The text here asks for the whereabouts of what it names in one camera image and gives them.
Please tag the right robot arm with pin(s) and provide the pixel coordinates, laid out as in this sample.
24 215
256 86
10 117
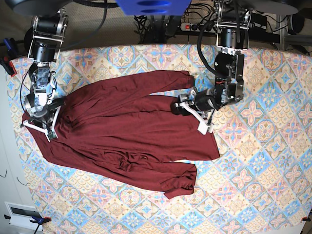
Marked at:
41 104

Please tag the blue clamp upper left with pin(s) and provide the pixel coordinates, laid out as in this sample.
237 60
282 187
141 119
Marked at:
11 46

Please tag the white floor outlet box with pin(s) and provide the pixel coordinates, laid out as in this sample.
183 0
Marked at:
20 215

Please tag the patterned tile tablecloth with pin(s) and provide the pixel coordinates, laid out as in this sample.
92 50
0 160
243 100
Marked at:
261 182

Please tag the blue clamp lower left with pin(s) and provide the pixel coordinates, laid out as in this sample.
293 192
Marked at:
36 220

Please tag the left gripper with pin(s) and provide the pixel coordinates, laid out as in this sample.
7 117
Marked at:
201 105

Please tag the orange black clamp upper left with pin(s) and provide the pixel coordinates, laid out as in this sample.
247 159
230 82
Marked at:
8 66

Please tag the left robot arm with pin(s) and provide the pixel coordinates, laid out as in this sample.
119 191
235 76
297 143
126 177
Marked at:
231 24

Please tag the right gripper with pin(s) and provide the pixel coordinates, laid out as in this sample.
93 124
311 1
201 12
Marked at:
43 121

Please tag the maroon long-sleeve t-shirt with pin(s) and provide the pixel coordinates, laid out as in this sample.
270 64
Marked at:
123 128

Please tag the blue clamp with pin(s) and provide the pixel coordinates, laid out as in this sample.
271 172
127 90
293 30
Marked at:
36 220
11 46

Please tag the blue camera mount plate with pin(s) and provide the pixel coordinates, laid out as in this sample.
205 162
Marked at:
154 7

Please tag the white power strip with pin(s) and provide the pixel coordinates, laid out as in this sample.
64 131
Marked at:
195 27

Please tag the orange clamp lower right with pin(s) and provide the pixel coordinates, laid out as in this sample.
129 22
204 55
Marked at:
306 219

